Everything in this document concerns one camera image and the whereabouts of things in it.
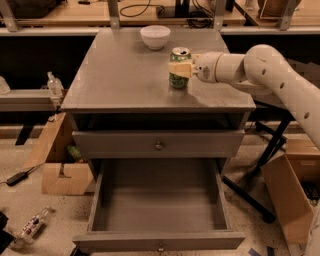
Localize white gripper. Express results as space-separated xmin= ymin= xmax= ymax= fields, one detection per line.
xmin=168 ymin=52 xmax=222 ymax=83

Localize green soda can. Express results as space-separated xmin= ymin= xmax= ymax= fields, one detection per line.
xmin=169 ymin=47 xmax=191 ymax=89

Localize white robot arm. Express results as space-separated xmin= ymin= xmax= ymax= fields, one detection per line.
xmin=169 ymin=45 xmax=320 ymax=256

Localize closed top drawer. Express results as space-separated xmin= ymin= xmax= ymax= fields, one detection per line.
xmin=72 ymin=130 xmax=244 ymax=159

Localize grey drawer cabinet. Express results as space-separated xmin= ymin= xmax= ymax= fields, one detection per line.
xmin=60 ymin=27 xmax=257 ymax=256

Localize open middle drawer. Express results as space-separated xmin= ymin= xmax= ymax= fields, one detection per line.
xmin=73 ymin=159 xmax=245 ymax=253

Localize white ceramic bowl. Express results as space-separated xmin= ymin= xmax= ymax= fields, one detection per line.
xmin=140 ymin=25 xmax=171 ymax=50

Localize black folding table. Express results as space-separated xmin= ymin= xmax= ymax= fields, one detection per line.
xmin=222 ymin=58 xmax=320 ymax=224

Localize clear bottle on shelf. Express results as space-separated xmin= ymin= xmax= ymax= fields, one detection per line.
xmin=47 ymin=71 xmax=64 ymax=97

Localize green bag by box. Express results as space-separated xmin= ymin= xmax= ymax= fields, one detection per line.
xmin=67 ymin=145 xmax=83 ymax=162

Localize right cardboard box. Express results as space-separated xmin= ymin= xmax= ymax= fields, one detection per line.
xmin=261 ymin=139 xmax=320 ymax=244

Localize cardboard box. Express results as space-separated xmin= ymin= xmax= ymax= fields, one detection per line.
xmin=23 ymin=113 xmax=96 ymax=195
xmin=261 ymin=139 xmax=320 ymax=244

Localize left cardboard box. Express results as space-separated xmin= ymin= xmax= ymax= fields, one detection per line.
xmin=23 ymin=113 xmax=96 ymax=195

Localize black power adapter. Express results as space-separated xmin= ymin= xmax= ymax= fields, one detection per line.
xmin=6 ymin=171 xmax=28 ymax=187

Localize plastic bottle on floor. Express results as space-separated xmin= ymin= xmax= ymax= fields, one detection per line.
xmin=14 ymin=206 xmax=54 ymax=248

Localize black cables on desk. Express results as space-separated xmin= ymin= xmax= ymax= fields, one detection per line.
xmin=185 ymin=0 xmax=215 ymax=30

